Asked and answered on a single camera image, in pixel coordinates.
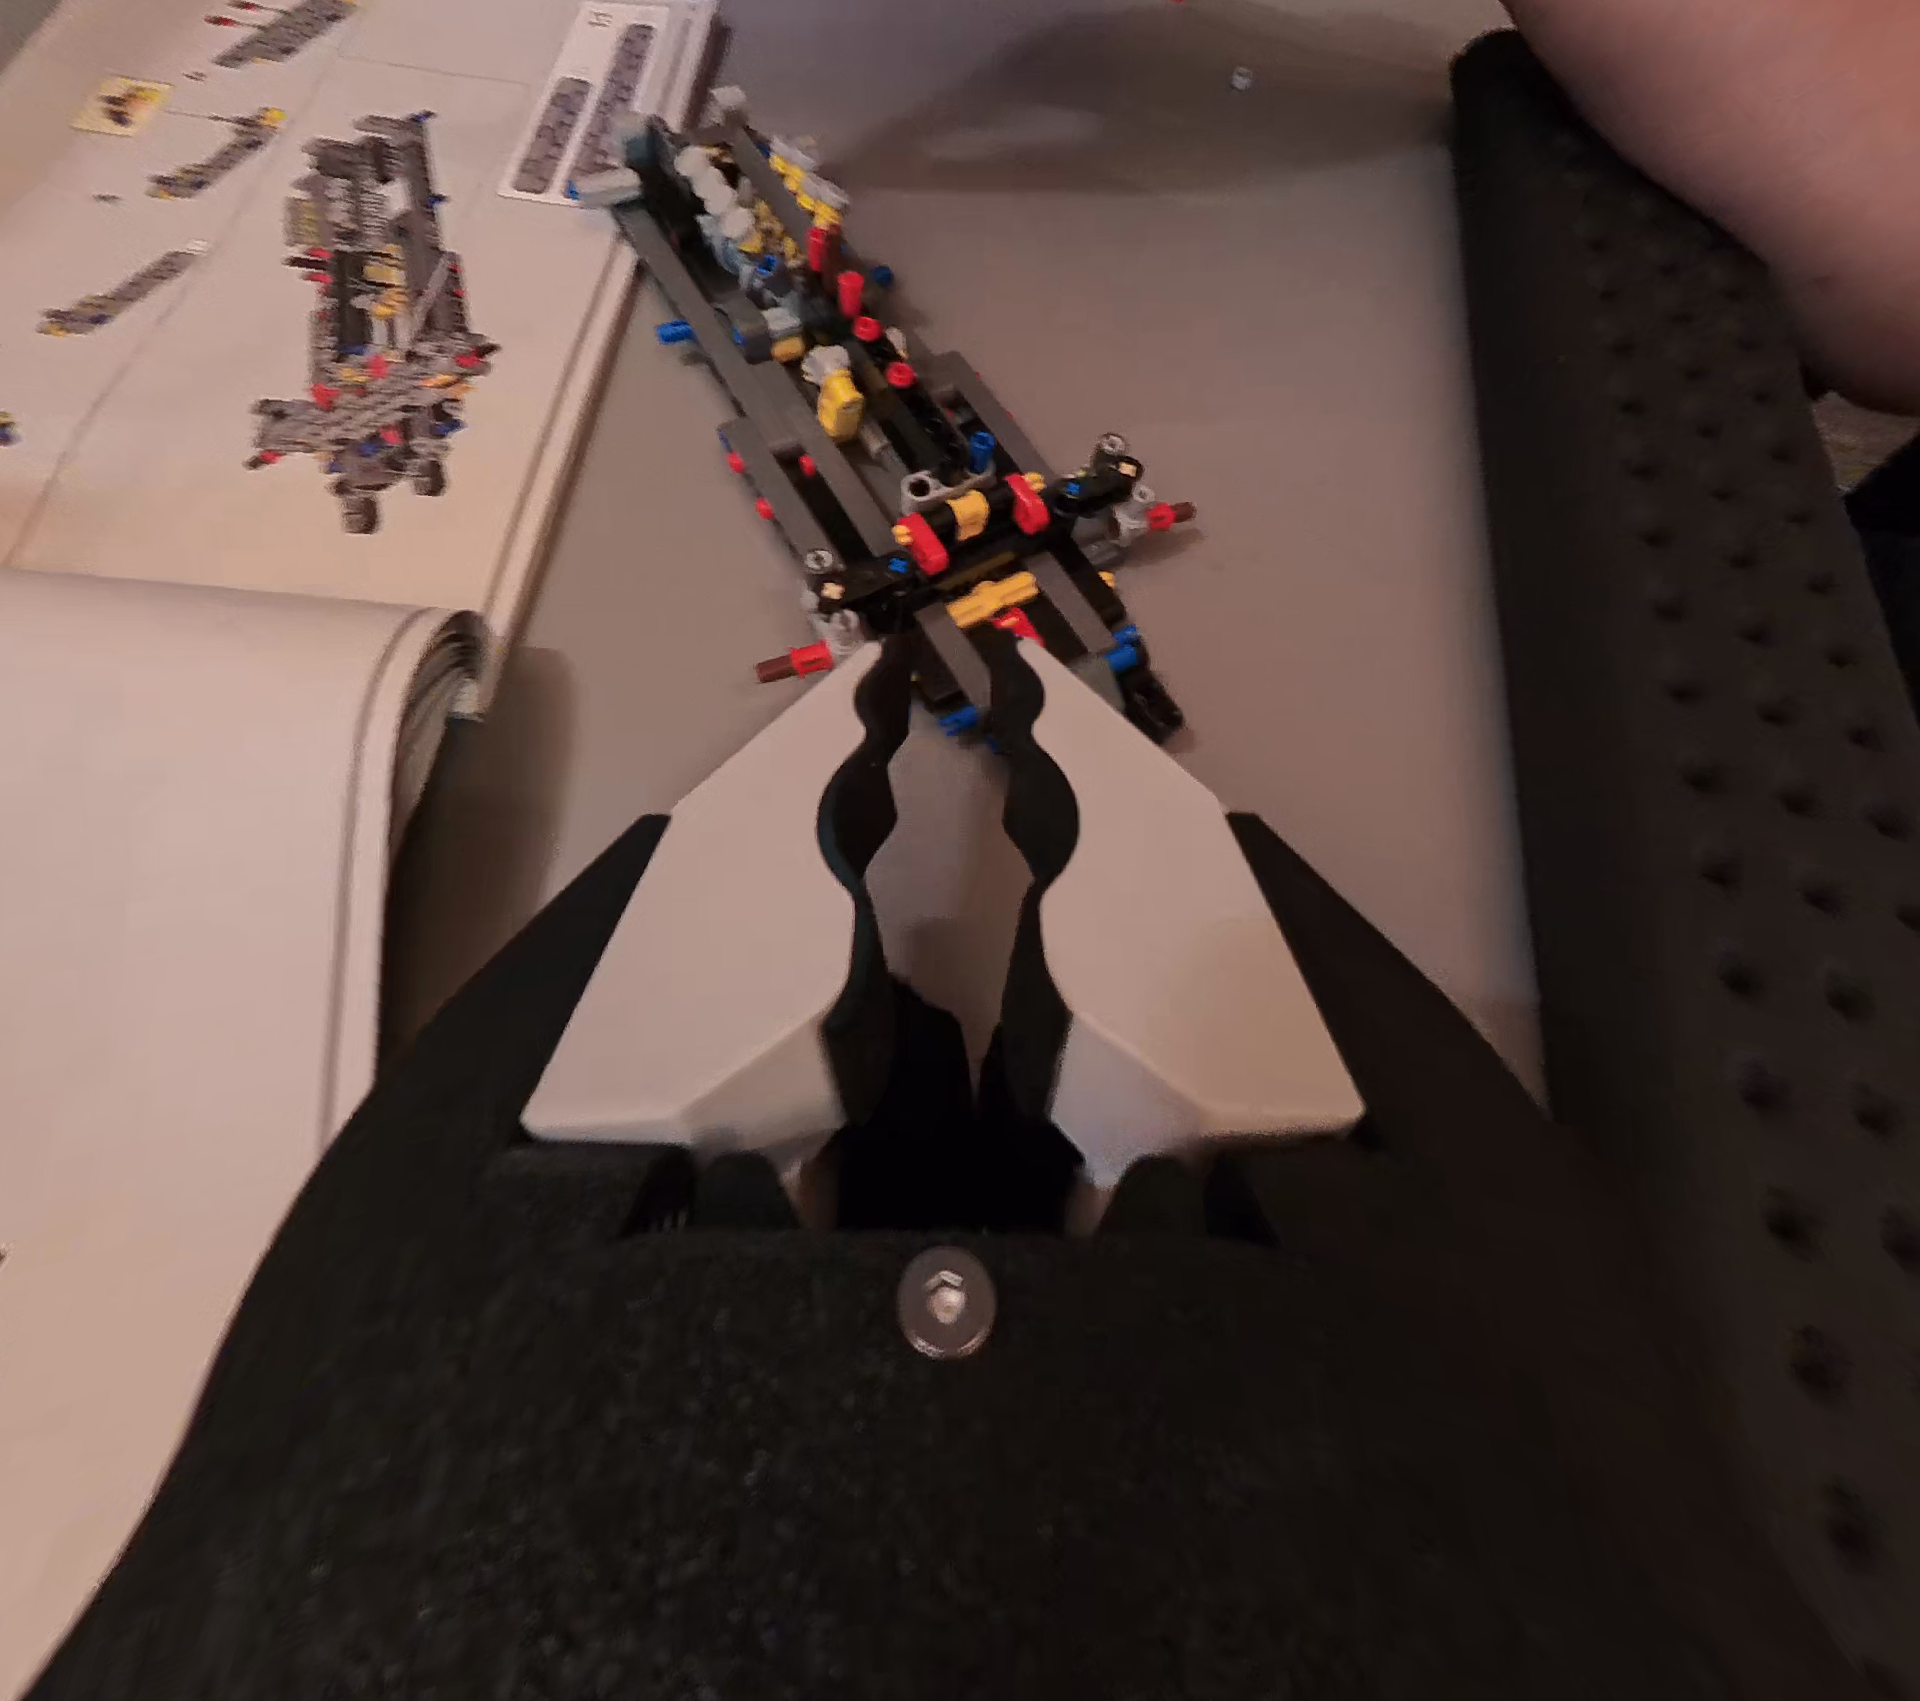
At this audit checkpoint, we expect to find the open instruction booklet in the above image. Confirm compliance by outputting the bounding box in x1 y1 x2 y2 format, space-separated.
0 0 733 1695

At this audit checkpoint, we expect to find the lego chassis model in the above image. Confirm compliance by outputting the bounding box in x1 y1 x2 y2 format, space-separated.
577 89 1202 750

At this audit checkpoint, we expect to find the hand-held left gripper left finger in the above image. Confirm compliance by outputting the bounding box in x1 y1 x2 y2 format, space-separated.
523 642 912 1223

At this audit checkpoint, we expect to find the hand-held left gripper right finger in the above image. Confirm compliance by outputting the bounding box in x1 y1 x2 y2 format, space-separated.
991 638 1364 1193

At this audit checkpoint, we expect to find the black perforated mat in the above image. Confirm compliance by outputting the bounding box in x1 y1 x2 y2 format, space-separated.
1447 28 1920 1701

